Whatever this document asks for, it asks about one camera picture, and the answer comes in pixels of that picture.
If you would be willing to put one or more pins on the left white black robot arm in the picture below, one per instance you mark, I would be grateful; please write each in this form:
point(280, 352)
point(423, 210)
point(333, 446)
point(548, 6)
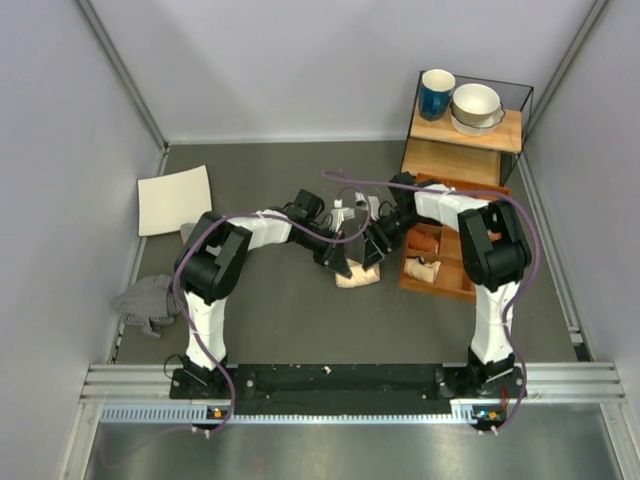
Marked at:
point(209, 268)

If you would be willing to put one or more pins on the white bowl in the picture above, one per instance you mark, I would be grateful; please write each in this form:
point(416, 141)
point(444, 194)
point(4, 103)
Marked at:
point(474, 103)
point(483, 128)

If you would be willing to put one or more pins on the orange wooden divided organizer box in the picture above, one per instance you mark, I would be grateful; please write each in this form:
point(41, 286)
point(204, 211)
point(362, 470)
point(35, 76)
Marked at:
point(452, 280)

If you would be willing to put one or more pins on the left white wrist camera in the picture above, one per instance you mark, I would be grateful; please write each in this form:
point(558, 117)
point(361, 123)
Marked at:
point(340, 214)

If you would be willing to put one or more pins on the white board sheet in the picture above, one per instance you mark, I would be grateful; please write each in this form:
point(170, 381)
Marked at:
point(167, 202)

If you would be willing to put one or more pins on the upper white bowl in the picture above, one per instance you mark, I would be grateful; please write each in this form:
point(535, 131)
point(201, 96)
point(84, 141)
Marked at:
point(474, 103)

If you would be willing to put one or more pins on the lower white bowl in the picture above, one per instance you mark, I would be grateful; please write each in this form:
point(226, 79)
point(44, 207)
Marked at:
point(483, 128)

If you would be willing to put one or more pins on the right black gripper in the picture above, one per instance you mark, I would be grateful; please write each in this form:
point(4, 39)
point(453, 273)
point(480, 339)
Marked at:
point(372, 253)

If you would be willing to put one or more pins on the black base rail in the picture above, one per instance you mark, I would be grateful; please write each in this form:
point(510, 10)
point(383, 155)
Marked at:
point(339, 394)

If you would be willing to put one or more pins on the cream rolled underwear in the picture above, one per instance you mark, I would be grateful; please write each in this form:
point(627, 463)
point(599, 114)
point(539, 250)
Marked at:
point(422, 270)

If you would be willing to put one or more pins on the black wire wooden shelf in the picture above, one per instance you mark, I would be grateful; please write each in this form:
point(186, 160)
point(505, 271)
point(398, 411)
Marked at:
point(436, 148)

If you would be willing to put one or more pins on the grey striped underwear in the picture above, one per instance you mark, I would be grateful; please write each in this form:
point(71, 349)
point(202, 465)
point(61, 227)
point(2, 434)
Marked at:
point(148, 304)
point(186, 233)

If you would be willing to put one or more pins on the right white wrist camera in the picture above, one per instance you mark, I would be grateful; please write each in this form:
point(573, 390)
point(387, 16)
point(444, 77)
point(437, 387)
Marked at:
point(368, 203)

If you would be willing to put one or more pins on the blue mug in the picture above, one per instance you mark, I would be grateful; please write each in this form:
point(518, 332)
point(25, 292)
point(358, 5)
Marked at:
point(435, 93)

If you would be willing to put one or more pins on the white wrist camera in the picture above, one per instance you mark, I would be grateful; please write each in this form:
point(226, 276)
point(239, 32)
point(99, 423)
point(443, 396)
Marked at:
point(340, 214)
point(368, 203)

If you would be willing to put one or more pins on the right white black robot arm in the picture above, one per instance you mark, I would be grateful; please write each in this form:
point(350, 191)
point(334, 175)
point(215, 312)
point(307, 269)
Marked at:
point(495, 254)

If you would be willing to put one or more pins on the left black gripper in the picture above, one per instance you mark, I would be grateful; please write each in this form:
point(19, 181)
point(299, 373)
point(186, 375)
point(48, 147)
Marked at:
point(337, 262)

